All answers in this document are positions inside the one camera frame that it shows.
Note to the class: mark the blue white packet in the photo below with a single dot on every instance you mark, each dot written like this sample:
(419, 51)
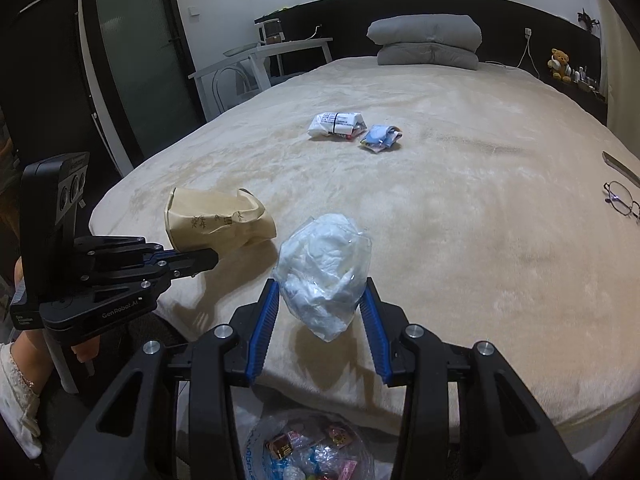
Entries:
(380, 138)

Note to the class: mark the person left hand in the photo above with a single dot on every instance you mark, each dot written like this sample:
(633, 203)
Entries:
(88, 350)

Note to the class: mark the black headboard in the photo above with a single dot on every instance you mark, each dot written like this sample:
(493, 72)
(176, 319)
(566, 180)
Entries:
(491, 30)

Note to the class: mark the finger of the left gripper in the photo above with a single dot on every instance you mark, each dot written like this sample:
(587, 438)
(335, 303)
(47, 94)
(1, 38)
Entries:
(179, 264)

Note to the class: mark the eyeglasses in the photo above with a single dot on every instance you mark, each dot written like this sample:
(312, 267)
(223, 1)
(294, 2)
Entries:
(620, 198)

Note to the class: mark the brown paper bag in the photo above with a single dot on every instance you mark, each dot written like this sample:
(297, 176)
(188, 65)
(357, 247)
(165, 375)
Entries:
(198, 219)

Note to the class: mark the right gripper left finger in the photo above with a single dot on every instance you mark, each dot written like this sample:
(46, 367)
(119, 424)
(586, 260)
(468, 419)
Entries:
(267, 308)

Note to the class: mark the beige plush bed blanket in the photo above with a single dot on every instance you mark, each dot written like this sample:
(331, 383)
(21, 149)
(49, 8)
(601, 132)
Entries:
(488, 218)

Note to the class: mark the dark phone on bed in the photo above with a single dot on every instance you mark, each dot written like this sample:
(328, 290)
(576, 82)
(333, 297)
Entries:
(614, 163)

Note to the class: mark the teddy bear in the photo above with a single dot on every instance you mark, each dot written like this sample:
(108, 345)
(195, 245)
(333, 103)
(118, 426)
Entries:
(559, 64)

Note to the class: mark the dark sliding door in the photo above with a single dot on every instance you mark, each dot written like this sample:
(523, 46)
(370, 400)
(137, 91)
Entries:
(142, 62)

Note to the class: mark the white metal chair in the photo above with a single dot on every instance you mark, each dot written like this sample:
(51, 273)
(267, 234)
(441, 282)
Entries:
(230, 82)

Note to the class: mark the grey folded pillows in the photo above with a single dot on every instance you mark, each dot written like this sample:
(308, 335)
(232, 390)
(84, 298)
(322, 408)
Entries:
(440, 39)

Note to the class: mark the white labelled packet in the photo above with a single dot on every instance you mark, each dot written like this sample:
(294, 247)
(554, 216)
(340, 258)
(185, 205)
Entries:
(346, 125)

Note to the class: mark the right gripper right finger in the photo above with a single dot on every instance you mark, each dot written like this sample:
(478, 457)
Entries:
(379, 344)

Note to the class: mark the white tissue plastic bag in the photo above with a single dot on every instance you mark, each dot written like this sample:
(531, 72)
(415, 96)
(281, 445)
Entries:
(322, 270)

